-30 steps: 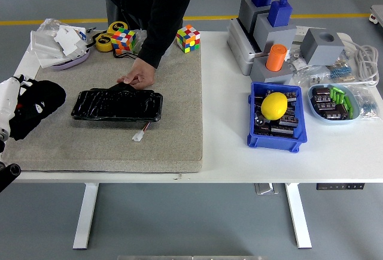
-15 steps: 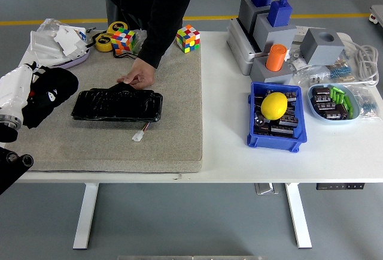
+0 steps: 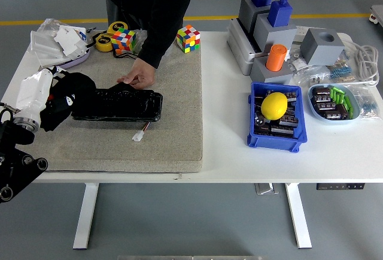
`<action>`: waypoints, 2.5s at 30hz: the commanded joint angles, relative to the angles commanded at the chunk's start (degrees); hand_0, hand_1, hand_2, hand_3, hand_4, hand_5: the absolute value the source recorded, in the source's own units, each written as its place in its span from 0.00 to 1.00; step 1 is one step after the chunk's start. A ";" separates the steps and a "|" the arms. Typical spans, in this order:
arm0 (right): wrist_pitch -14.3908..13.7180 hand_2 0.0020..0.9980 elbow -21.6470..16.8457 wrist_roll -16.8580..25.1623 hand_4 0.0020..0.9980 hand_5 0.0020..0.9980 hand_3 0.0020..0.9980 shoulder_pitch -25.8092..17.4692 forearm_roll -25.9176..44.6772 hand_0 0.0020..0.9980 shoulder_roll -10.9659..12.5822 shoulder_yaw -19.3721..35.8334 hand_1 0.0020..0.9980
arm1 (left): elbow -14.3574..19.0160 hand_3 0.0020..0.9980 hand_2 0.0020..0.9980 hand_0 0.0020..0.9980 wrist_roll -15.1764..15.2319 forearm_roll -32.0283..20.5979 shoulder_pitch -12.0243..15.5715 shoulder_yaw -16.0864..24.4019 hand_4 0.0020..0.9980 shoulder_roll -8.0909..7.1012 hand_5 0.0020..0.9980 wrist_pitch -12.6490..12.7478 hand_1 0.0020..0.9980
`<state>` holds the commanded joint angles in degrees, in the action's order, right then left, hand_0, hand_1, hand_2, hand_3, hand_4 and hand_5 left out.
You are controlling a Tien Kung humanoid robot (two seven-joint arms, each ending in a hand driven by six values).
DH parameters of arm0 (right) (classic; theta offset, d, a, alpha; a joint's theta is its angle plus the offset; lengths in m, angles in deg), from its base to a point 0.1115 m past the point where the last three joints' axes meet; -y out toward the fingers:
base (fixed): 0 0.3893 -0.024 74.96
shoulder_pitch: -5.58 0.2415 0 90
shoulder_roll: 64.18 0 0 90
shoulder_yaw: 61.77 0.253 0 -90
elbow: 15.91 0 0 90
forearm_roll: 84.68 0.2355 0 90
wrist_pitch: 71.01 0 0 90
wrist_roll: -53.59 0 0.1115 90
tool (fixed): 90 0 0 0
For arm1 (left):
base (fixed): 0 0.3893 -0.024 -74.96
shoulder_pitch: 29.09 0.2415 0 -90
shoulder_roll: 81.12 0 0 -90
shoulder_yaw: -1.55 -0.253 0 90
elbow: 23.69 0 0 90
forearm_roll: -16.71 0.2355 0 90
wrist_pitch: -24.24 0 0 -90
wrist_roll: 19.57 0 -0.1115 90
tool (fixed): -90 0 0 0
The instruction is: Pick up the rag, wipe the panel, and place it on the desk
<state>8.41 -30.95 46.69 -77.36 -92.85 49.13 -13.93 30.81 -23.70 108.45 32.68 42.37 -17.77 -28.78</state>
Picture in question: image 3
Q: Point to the person's left hand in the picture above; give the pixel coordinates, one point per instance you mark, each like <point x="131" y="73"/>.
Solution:
<point x="143" y="75"/>

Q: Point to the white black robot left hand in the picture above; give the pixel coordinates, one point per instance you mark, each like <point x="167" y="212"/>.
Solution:
<point x="31" y="92"/>

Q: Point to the black rag with red tag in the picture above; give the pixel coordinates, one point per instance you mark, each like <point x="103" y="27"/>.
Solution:
<point x="80" y="84"/>

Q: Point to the person's left forearm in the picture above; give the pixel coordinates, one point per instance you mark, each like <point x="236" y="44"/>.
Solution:
<point x="157" y="47"/>

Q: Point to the black table control panel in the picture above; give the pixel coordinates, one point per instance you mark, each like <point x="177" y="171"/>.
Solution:
<point x="340" y="186"/>

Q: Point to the colourful Rubik's cube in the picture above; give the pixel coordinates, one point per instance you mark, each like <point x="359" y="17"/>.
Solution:
<point x="124" y="41"/>

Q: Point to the white plastic case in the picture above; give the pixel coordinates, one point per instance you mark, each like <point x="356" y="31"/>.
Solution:
<point x="43" y="44"/>

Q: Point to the purple tray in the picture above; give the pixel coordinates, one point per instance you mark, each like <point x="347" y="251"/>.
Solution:
<point x="76" y="61"/>

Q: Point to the white-framed Rubik's cube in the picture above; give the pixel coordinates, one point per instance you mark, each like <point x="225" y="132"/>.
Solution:
<point x="188" y="39"/>

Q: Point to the white card pieces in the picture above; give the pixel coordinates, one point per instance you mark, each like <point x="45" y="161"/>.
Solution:
<point x="70" y="41"/>

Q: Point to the small black tool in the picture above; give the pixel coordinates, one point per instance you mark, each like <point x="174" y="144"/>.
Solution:
<point x="91" y="30"/>

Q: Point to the crumpled clear plastic bag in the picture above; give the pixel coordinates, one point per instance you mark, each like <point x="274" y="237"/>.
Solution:
<point x="49" y="24"/>

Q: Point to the grey-brown mat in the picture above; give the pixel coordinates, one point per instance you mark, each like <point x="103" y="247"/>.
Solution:
<point x="119" y="152"/>

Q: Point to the grey holder block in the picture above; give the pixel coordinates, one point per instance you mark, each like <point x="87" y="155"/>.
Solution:
<point x="269" y="76"/>
<point x="275" y="36"/>
<point x="245" y="11"/>

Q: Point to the black cylindrical capacitor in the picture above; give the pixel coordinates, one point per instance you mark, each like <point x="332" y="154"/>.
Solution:
<point x="282" y="130"/>
<point x="289" y="121"/>
<point x="260" y="120"/>
<point x="291" y="96"/>

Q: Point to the yellow lemon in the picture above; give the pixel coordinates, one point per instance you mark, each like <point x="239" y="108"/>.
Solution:
<point x="273" y="105"/>

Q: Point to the orange cylinder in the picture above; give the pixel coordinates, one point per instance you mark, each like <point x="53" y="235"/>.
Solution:
<point x="276" y="57"/>

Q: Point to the white table leg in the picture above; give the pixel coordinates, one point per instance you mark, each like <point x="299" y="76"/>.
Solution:
<point x="85" y="218"/>
<point x="299" y="218"/>

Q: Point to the blue plastic bin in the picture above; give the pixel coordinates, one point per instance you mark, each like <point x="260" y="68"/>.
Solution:
<point x="275" y="144"/>

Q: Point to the clear bag of small parts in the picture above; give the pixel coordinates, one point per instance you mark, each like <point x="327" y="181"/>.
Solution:
<point x="305" y="72"/>

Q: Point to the white power strip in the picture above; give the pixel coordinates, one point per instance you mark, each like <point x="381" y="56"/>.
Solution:
<point x="300" y="32"/>

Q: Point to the brown cylindrical capacitor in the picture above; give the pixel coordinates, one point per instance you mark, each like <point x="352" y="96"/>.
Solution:
<point x="325" y="106"/>
<point x="320" y="99"/>
<point x="336" y="112"/>
<point x="320" y="91"/>

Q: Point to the light blue dish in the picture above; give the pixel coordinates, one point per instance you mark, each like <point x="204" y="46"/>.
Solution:
<point x="317" y="116"/>

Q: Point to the grey block with round hole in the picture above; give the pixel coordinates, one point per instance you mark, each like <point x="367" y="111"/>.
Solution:
<point x="320" y="48"/>

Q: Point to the green battery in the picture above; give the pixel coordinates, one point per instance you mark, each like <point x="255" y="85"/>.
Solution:
<point x="337" y="96"/>
<point x="341" y="98"/>
<point x="340" y="88"/>
<point x="332" y="93"/>
<point x="347" y="103"/>

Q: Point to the bag of blue resistors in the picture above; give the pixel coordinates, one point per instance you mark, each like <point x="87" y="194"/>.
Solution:
<point x="341" y="71"/>
<point x="366" y="104"/>

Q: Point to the white cart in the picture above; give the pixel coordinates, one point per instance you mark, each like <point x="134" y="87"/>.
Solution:
<point x="377" y="15"/>

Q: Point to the light grey enclosure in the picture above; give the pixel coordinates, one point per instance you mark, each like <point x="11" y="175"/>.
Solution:
<point x="239" y="53"/>

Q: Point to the metal bracket under table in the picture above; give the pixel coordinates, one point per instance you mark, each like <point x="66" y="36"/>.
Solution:
<point x="266" y="188"/>

